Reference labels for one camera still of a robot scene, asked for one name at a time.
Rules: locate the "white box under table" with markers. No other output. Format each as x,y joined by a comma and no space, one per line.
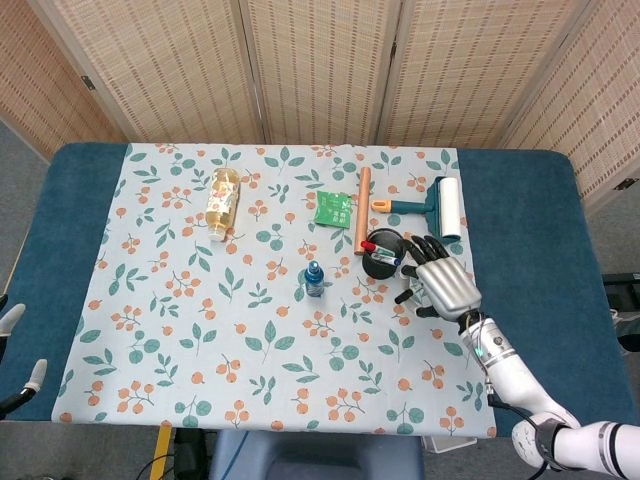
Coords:
449,443

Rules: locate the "teal lint roller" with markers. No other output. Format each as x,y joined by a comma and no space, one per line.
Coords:
450,210

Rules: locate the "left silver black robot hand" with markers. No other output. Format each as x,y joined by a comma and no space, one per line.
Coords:
12,320

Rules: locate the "clear bottle of yellow tea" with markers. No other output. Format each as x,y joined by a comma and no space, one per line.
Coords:
223,202

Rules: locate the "blue felt table cover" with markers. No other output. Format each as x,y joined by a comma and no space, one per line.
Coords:
540,225

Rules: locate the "blue grey padded seat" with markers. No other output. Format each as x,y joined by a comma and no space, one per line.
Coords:
320,457

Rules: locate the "green sachet packet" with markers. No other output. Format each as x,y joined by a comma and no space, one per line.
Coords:
332,210

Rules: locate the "black marker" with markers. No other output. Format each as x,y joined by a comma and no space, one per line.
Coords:
401,298

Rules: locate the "black mesh pen holder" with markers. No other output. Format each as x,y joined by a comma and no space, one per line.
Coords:
375,270

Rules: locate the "blue spray bottle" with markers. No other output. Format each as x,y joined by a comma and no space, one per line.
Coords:
314,282

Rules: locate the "brass screen hinge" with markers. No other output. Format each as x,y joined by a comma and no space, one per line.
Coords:
624,184
88,83

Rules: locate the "bamboo folding screen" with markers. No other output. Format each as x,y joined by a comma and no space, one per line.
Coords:
320,70

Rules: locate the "floral leaf berry tablecloth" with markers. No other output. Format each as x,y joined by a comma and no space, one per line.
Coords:
280,360

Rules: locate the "red cap marker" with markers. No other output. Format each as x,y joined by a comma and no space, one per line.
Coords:
368,246

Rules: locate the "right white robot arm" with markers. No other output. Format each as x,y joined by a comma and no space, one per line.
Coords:
505,360

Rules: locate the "brown wooden rod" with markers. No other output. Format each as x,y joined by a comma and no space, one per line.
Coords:
362,215

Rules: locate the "blue cap white marker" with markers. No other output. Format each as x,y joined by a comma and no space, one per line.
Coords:
387,259

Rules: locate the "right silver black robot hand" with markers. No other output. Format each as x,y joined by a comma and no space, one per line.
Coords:
450,287

